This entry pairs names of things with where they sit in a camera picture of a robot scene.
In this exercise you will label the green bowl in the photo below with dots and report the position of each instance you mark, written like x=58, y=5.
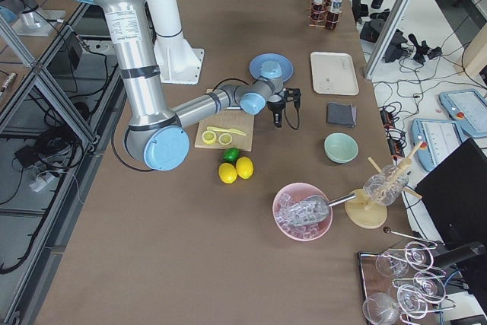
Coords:
x=340, y=148

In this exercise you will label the copper wire bottle rack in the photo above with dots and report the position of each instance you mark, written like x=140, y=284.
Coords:
x=324, y=13

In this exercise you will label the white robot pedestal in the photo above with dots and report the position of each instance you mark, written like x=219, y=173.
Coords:
x=179, y=63

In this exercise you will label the blue teach pendant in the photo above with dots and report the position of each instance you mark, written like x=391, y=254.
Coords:
x=468, y=108
x=441, y=136

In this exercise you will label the green lime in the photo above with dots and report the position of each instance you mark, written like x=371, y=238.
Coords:
x=231, y=155

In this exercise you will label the lemon half slice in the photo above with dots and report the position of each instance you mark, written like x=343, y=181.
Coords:
x=209, y=137
x=225, y=139

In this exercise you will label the yellow plastic knife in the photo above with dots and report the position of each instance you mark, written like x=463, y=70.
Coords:
x=229, y=130

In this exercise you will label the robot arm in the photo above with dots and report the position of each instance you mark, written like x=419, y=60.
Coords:
x=149, y=44

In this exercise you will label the wooden cup tree stand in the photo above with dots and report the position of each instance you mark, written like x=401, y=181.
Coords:
x=366, y=213

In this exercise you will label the pink bowl with ice cubes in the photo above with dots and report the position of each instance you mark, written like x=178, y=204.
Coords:
x=297, y=215

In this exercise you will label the blue plate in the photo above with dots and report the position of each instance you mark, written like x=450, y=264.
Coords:
x=271, y=65

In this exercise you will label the black monitor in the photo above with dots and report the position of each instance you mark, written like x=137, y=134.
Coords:
x=454, y=194

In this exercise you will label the dark tea bottle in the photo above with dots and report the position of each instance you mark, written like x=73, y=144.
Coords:
x=333, y=15
x=317, y=11

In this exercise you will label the cream rabbit tray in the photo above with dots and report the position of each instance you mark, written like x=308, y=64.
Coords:
x=333, y=73

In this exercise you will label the steel ladle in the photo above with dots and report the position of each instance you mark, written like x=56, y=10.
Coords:
x=331, y=201

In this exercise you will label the glass mug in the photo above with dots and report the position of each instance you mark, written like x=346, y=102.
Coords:
x=385, y=187

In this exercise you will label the yellow lemon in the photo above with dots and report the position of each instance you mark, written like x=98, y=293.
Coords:
x=227, y=173
x=244, y=167

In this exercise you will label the wine glass rack tray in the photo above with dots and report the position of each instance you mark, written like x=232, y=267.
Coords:
x=402, y=285

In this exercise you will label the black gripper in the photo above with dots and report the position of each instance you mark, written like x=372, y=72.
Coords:
x=275, y=106

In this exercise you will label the grey folded cloth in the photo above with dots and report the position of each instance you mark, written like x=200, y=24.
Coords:
x=341, y=114

